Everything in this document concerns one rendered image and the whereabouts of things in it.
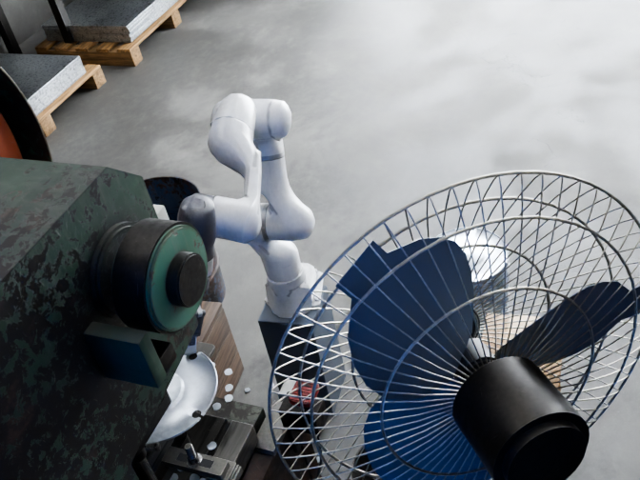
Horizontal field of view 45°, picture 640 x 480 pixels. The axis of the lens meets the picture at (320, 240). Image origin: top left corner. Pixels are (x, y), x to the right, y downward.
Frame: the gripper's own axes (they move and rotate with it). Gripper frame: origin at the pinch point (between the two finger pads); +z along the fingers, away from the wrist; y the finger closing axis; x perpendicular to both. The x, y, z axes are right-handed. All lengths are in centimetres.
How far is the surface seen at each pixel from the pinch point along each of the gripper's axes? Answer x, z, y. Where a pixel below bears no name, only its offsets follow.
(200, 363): -1.4, 3.6, -4.4
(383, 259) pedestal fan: 2, -72, -74
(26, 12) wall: -23, 57, 461
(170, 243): 18, -55, -39
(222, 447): -0.6, 12.1, -23.9
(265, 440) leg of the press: -11.9, 15.0, -22.8
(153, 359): 22, -38, -46
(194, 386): 1.9, 4.8, -10.4
